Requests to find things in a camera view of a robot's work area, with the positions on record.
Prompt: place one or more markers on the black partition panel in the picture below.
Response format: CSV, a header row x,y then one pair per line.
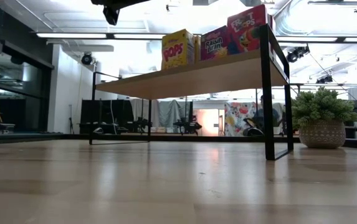
x,y
103,112

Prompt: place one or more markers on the round green potted plant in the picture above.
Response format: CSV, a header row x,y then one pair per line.
x,y
321,118

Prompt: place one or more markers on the round black hanging speaker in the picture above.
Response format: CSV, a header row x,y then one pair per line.
x,y
86,58

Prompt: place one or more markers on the black metal rig frame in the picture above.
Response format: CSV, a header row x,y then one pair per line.
x,y
197,138

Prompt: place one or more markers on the person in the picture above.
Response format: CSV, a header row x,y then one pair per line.
x,y
260,116

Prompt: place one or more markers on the thin black tripod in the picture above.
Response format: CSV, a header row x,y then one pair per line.
x,y
70,121

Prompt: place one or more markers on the grey hanging cloth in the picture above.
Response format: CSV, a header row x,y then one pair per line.
x,y
170,112

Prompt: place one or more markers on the white hanging cloth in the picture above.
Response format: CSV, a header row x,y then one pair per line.
x,y
140,109

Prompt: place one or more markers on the purple Raisin Bran cereal box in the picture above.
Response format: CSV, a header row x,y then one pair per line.
x,y
214,43

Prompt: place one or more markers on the orange lit panel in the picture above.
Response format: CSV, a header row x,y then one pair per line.
x,y
209,121

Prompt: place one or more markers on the floral patterned cloth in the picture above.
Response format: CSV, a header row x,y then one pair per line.
x,y
237,118

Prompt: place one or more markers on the black track fixture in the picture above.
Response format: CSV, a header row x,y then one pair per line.
x,y
334,2

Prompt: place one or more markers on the red Froot Loops cereal box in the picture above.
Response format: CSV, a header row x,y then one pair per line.
x,y
243,28

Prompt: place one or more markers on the black background robot arm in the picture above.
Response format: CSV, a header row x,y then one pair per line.
x,y
139,124
187,126

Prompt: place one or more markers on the black track spotlight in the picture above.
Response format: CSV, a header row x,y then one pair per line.
x,y
296,53
324,79

